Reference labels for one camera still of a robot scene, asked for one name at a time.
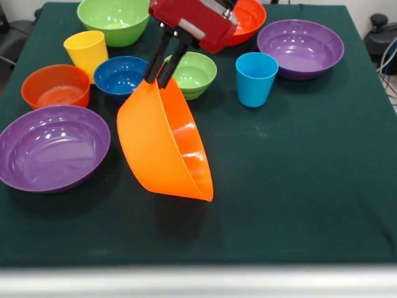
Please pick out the small red plastic bowl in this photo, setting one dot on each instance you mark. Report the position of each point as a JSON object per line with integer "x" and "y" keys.
{"x": 37, "y": 90}

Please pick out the light blue plastic cup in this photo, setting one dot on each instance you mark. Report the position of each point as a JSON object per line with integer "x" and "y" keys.
{"x": 256, "y": 87}

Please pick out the yellow plastic cup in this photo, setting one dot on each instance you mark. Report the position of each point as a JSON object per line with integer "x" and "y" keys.
{"x": 85, "y": 52}

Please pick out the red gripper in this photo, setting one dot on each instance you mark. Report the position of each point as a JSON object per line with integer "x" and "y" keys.
{"x": 198, "y": 21}

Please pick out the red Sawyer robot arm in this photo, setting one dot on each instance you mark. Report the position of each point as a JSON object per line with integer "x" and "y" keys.
{"x": 224, "y": 7}

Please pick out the small green plastic bowl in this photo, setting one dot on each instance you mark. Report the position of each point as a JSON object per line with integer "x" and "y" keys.
{"x": 198, "y": 74}

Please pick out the large red plastic bowl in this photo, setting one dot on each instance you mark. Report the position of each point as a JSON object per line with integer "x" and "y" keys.
{"x": 251, "y": 21}

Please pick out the purple plastic bowl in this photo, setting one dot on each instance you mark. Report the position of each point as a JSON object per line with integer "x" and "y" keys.
{"x": 310, "y": 46}
{"x": 52, "y": 149}

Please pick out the large orange plastic bowl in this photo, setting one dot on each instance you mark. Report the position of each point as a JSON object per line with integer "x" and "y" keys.
{"x": 149, "y": 139}

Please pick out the blue plastic bowl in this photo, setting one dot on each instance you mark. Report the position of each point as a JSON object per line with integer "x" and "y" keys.
{"x": 118, "y": 77}

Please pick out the large green plastic bowl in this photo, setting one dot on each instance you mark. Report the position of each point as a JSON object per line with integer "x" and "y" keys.
{"x": 114, "y": 18}

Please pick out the dark green tablecloth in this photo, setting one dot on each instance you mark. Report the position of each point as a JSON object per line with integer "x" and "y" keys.
{"x": 279, "y": 155}

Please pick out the dark grey stand base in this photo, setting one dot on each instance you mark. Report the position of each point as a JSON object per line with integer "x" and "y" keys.
{"x": 18, "y": 34}
{"x": 380, "y": 34}

